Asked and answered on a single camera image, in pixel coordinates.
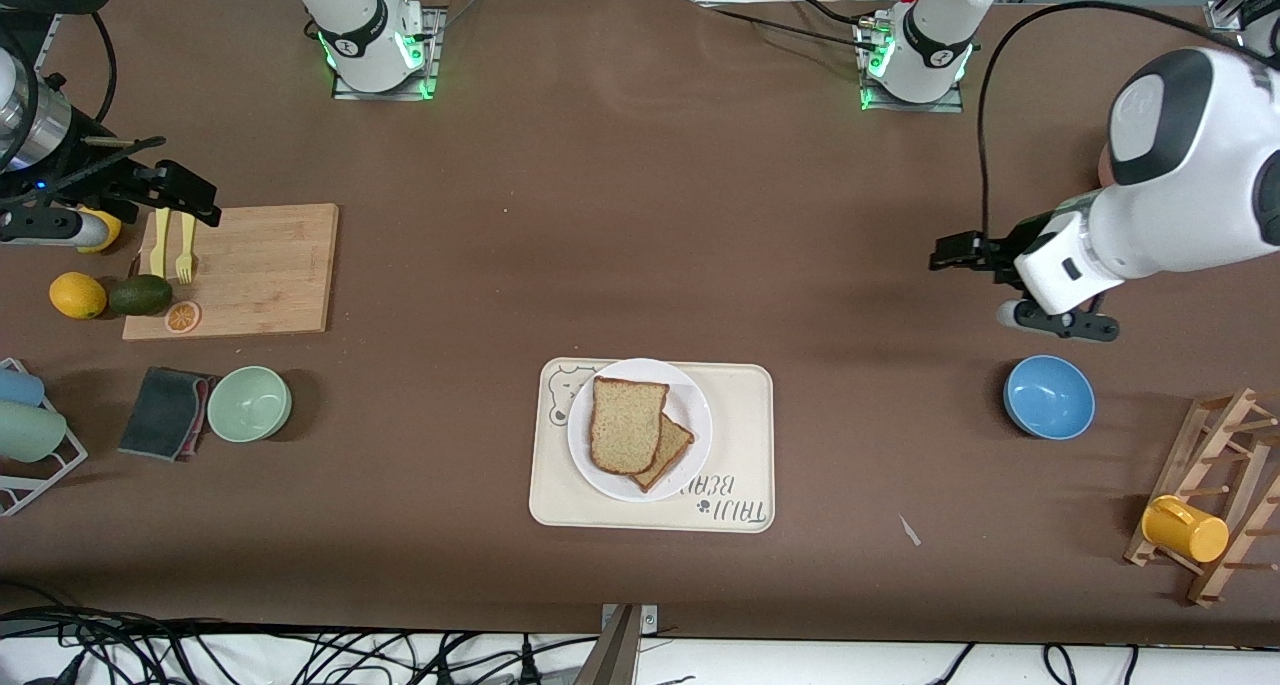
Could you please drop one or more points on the blue bowl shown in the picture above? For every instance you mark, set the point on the blue bowl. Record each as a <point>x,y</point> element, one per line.
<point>1050,397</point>

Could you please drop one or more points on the aluminium frame bar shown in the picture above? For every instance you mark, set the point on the aluminium frame bar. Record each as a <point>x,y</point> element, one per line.
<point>1220,15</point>

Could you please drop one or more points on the yellow lemon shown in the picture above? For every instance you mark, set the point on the yellow lemon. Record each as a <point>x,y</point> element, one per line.
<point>113,230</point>
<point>77,296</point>

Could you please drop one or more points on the yellow mug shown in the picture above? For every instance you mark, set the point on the yellow mug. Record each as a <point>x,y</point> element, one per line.
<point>1190,533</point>

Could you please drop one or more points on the yellow plastic knife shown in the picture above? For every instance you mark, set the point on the yellow plastic knife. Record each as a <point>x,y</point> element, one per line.
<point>159,250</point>

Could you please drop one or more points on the small white tape scrap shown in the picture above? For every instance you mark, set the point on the small white tape scrap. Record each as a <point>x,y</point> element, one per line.
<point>909,530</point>

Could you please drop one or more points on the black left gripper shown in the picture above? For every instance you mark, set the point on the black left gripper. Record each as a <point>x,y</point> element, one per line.
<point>1008,249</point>

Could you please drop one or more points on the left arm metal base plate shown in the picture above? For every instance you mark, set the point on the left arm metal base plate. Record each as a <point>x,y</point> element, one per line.
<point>915,107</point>

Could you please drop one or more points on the pale green bowl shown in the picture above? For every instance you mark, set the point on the pale green bowl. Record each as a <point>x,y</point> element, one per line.
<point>248,405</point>

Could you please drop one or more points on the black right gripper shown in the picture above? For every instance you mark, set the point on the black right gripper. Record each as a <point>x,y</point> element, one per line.
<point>100,187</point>

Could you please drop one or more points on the cream bear print tray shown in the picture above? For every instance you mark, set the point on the cream bear print tray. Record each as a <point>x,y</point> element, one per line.
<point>745,405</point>

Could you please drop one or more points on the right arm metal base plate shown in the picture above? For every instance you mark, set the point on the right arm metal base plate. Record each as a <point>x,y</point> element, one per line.
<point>385,95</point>

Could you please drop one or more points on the light blue cup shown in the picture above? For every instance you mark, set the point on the light blue cup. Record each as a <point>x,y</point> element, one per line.
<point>20,387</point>

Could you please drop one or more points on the round white plate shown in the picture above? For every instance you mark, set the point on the round white plate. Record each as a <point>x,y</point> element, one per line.
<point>688,395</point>

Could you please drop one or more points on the yellow plastic fork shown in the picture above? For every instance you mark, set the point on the yellow plastic fork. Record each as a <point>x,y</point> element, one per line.
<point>185,260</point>

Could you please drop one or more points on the grey metal camera post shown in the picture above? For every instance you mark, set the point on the grey metal camera post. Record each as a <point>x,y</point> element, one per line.
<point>620,660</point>

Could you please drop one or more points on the pink bowl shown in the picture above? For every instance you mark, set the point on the pink bowl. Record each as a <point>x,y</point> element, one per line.
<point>1103,170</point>

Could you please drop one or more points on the bamboo cutting board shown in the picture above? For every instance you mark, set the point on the bamboo cutting board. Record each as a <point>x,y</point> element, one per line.
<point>280,265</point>

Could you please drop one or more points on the dark green avocado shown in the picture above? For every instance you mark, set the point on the dark green avocado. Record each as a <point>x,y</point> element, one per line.
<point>140,295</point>

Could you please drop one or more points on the pale green cup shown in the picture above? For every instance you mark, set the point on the pale green cup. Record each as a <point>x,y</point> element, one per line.
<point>30,432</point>

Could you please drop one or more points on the toy orange half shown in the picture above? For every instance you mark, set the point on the toy orange half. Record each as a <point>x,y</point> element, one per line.
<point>183,317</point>

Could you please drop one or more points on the wooden cup drying rack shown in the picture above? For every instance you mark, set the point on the wooden cup drying rack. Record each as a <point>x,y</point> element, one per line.
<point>1218,577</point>

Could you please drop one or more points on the folded grey cloth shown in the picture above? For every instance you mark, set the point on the folded grey cloth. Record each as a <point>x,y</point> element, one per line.
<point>160,413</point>

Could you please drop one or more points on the brown bread slice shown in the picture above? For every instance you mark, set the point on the brown bread slice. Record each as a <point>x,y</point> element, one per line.
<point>675,445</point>
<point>625,425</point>

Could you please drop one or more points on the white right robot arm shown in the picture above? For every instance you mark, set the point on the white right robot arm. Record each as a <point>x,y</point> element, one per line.
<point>360,35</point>

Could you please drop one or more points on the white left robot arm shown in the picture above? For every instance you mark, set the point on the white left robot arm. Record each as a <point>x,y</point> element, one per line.
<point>1190,195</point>

